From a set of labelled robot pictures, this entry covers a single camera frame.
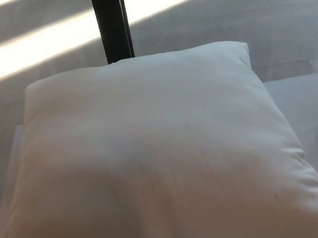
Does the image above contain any black vertical post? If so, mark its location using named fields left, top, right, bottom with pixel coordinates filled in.
left=90, top=0, right=137, bottom=66

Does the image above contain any white square pillow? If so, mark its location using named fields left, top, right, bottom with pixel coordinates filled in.
left=0, top=24, right=318, bottom=238

